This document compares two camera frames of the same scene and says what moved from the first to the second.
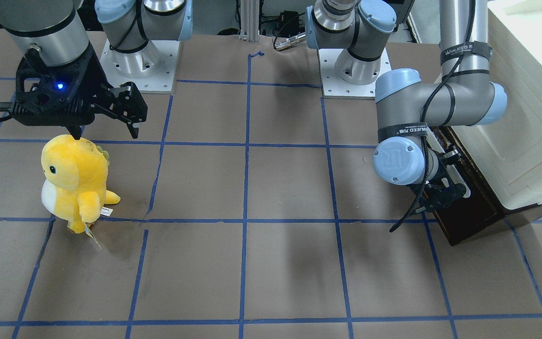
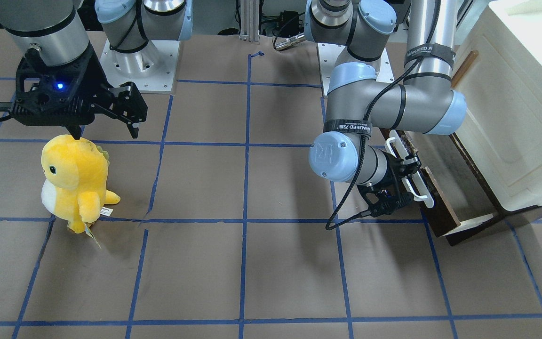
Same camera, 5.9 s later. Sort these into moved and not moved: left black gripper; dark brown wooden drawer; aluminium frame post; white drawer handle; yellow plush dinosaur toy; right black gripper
Moved: dark brown wooden drawer; left black gripper; white drawer handle
Not moved: yellow plush dinosaur toy; right black gripper; aluminium frame post
